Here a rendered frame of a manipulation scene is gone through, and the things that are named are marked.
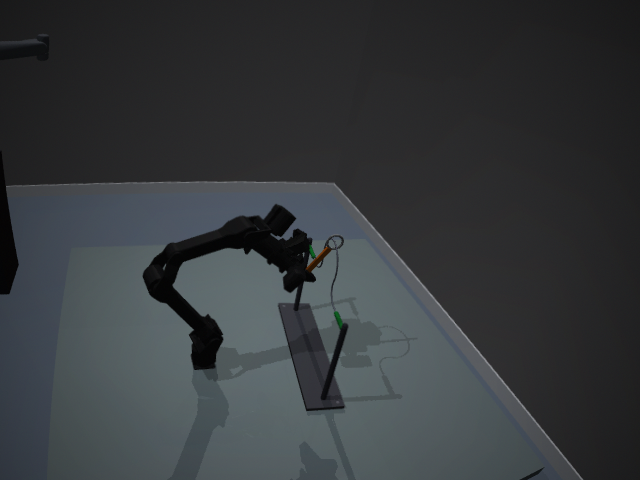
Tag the orange handle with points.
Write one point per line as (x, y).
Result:
(324, 253)

